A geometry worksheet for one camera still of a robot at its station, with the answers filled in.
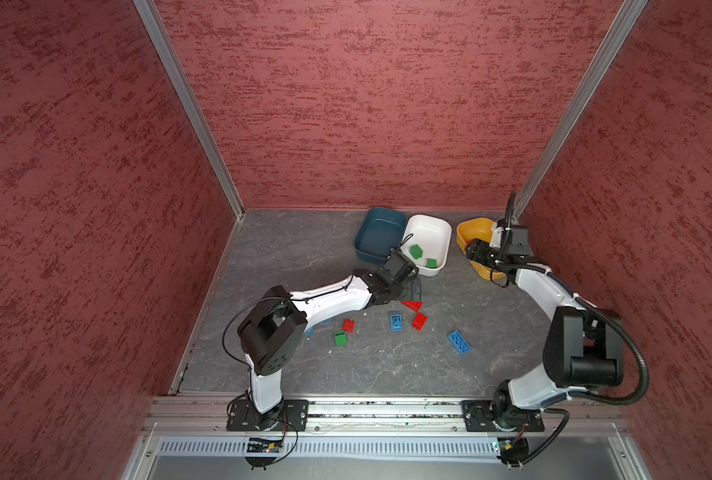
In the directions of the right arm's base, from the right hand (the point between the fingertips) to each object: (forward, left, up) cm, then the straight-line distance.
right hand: (471, 254), depth 93 cm
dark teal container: (+22, +27, -12) cm, 37 cm away
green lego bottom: (-22, +42, -10) cm, 49 cm away
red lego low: (-18, +18, -9) cm, 27 cm away
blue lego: (-24, +7, -11) cm, 27 cm away
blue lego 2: (-18, +25, -11) cm, 33 cm away
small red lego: (-18, +40, -10) cm, 45 cm away
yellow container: (+19, -8, -9) cm, 23 cm away
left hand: (-12, +22, -3) cm, 25 cm away
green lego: (+4, +11, -10) cm, 15 cm away
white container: (+13, +11, -10) cm, 20 cm away
